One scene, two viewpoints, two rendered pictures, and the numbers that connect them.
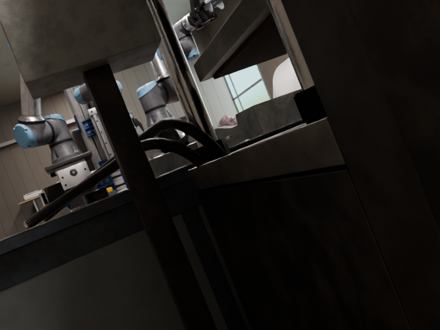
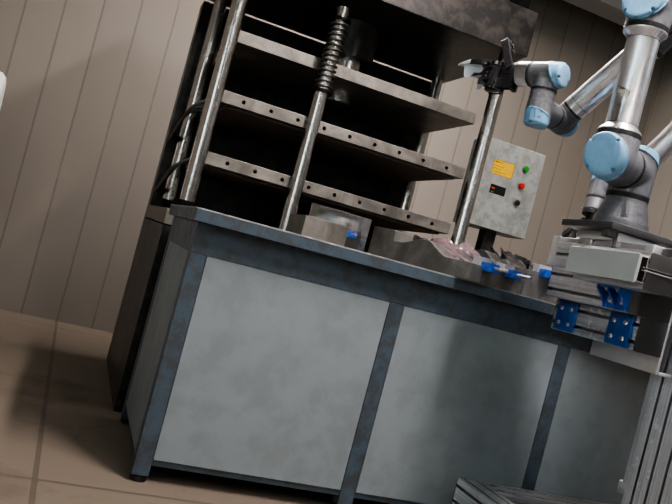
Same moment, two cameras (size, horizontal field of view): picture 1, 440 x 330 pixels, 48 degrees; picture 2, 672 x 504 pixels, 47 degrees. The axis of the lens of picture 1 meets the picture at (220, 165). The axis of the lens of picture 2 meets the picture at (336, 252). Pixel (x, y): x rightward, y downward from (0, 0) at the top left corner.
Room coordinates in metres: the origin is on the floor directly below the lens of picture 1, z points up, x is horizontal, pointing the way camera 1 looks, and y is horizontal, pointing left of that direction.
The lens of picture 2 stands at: (4.64, -0.65, 0.75)
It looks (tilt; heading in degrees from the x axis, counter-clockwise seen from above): 1 degrees up; 177
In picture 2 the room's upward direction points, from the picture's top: 15 degrees clockwise
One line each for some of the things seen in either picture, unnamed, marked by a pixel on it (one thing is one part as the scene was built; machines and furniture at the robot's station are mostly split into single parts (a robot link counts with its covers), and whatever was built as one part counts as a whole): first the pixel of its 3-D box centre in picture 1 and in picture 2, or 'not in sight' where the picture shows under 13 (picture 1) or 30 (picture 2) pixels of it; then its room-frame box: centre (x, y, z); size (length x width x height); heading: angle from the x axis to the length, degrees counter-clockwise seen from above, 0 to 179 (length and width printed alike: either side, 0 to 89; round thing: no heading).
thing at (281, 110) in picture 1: (246, 127); (443, 258); (2.02, -0.16, 0.85); 0.50 x 0.26 x 0.11; 33
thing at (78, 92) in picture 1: (90, 91); not in sight; (2.08, 0.39, 1.24); 0.11 x 0.11 x 0.08; 58
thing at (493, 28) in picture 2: not in sight; (354, 38); (1.16, -0.65, 1.75); 1.30 x 0.84 x 0.61; 106
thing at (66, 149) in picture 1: (64, 151); not in sight; (2.40, 0.68, 1.09); 0.15 x 0.15 x 0.10
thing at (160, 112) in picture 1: (158, 117); (623, 212); (2.54, 0.20, 1.09); 0.15 x 0.15 x 0.10
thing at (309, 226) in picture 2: not in sight; (316, 230); (2.08, -0.61, 0.83); 0.20 x 0.15 x 0.07; 16
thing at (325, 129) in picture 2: not in sight; (323, 142); (1.11, -0.66, 1.26); 1.10 x 0.74 x 0.05; 106
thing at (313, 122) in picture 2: not in sight; (302, 163); (1.53, -0.72, 1.10); 0.05 x 0.05 x 1.30
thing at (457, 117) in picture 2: not in sight; (336, 90); (1.10, -0.66, 1.51); 1.10 x 0.70 x 0.05; 106
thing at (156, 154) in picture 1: (168, 153); (518, 277); (1.85, 0.16, 0.87); 0.50 x 0.26 x 0.14; 16
